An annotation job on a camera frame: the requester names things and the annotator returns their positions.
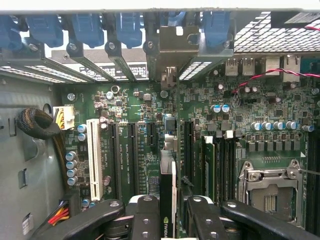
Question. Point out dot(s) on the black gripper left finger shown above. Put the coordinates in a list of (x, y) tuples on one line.
[(145, 222)]

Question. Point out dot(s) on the white PCI expansion slot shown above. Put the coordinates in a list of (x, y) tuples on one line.
[(95, 160)]

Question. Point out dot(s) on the green RAM stick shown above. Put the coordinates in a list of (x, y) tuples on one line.
[(208, 170)]

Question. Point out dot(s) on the socket locking lever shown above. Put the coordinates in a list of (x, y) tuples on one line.
[(310, 172)]

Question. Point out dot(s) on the silver power supply unit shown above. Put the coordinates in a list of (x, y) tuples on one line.
[(25, 162)]

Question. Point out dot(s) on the black open PC case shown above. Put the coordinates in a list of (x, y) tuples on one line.
[(262, 37)]

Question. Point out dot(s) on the short black expansion slot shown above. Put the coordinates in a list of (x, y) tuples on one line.
[(151, 133)]

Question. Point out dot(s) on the long black expansion slot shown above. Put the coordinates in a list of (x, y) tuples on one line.
[(114, 160), (132, 155)]

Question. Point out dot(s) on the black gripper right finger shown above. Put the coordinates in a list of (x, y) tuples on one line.
[(205, 223)]

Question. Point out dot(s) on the white power connector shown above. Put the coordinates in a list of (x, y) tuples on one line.
[(68, 117)]

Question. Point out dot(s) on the CPU socket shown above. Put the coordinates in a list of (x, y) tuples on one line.
[(270, 195)]

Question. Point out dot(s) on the green motherboard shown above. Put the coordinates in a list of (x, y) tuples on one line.
[(200, 100)]

